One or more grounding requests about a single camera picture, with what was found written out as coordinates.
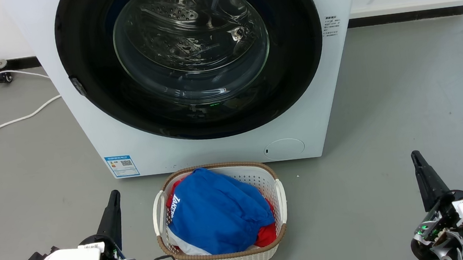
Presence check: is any white woven-rim laundry basket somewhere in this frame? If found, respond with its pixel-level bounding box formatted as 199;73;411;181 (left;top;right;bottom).
148;156;292;260

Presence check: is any red garment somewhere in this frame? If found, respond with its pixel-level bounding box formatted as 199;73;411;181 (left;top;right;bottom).
164;170;278;257

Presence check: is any white front-load washing machine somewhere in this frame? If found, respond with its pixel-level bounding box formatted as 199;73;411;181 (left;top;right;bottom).
2;0;376;189

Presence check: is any blue garment with white print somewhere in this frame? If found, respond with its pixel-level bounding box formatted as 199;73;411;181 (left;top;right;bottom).
162;161;278;259

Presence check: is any round white filter cover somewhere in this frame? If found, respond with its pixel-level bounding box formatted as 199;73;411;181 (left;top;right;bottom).
263;136;306;162

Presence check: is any black round glass washer door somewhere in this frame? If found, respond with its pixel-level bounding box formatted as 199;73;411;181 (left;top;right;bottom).
51;0;332;153

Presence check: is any blue energy label sticker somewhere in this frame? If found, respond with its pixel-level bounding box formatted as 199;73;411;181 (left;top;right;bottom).
104;153;141;179

